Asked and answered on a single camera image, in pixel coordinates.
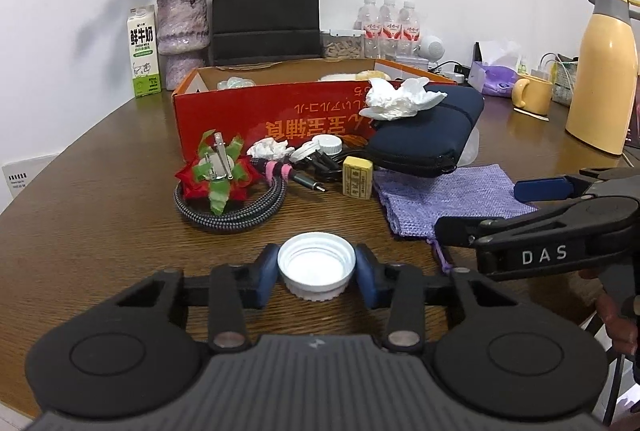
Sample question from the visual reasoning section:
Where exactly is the braided grey cable coil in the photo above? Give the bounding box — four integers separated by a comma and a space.
172, 170, 289, 234

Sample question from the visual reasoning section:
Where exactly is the white bottle cap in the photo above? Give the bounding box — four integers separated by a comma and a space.
278, 232, 356, 302

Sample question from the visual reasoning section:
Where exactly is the purple knitted cloth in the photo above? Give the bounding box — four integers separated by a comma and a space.
373, 164, 535, 273

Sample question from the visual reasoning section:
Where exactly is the red green bow clip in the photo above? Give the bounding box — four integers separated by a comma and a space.
176, 130, 260, 215

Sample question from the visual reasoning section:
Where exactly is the yellow eraser block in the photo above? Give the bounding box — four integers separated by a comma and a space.
342, 156, 373, 199

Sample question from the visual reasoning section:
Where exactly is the black usb cable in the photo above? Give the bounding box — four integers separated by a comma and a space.
292, 150, 369, 195

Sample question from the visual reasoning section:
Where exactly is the navy blue pouch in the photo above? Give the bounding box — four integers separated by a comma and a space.
366, 84, 484, 177

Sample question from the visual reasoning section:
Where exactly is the white tissue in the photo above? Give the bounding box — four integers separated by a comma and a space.
359, 76, 447, 121

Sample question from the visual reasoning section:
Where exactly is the cotton pad plastic container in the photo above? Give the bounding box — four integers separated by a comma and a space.
458, 126, 480, 168

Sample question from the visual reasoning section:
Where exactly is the iridescent ball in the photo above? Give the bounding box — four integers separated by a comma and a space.
217, 76, 256, 91

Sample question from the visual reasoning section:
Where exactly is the yellow white plush toy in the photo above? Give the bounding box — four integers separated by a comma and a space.
319, 70, 392, 82

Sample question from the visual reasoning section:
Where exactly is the yellow thermos jug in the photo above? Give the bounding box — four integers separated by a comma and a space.
565, 0, 639, 156

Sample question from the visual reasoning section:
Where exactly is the yellow mug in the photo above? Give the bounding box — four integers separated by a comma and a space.
511, 74, 553, 116

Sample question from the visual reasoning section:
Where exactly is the purple tissue pack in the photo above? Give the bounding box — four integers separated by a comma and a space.
468, 40, 522, 98

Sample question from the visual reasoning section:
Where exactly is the white round speaker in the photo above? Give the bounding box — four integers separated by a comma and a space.
418, 34, 446, 64

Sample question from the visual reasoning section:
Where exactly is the red cardboard box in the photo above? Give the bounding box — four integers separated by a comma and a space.
172, 58, 454, 160

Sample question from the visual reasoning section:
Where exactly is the water bottle right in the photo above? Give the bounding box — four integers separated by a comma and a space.
397, 1, 421, 57

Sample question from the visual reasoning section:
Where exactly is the water bottle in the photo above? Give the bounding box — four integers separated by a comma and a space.
397, 1, 421, 57
356, 0, 381, 59
380, 0, 401, 59

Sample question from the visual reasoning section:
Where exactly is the water bottle middle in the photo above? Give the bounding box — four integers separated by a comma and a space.
380, 0, 401, 59

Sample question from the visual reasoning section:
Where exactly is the clear seed container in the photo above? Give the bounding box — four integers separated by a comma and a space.
321, 29, 364, 60

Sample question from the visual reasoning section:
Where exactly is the purple ceramic vase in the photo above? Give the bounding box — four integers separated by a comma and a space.
157, 0, 210, 91

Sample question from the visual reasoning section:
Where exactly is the water bottle left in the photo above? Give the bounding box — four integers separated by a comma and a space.
356, 0, 381, 59

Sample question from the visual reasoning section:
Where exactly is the milk carton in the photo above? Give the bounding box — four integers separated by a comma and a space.
127, 5, 162, 97

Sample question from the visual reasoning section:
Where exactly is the black paper bag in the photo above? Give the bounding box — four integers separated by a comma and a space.
209, 0, 322, 66

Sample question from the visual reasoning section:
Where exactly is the white charger with cables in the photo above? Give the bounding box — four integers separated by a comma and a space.
430, 60, 471, 84

